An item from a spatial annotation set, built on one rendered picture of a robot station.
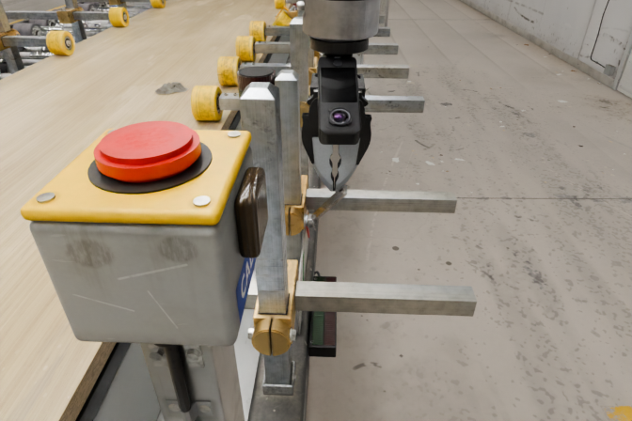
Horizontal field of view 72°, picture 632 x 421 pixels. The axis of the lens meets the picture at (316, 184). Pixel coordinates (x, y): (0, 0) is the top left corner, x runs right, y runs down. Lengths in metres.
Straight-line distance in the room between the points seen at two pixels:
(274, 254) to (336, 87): 0.21
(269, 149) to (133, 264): 0.29
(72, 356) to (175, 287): 0.40
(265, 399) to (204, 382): 0.47
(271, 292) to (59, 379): 0.24
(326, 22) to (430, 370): 1.34
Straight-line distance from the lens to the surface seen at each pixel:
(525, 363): 1.78
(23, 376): 0.58
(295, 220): 0.77
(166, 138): 0.18
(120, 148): 0.18
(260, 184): 0.18
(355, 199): 0.82
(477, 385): 1.66
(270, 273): 0.55
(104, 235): 0.17
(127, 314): 0.20
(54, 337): 0.60
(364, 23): 0.52
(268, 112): 0.43
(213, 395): 0.26
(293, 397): 0.72
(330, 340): 0.78
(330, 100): 0.49
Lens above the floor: 1.31
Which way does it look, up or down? 31 degrees down
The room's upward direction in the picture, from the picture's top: straight up
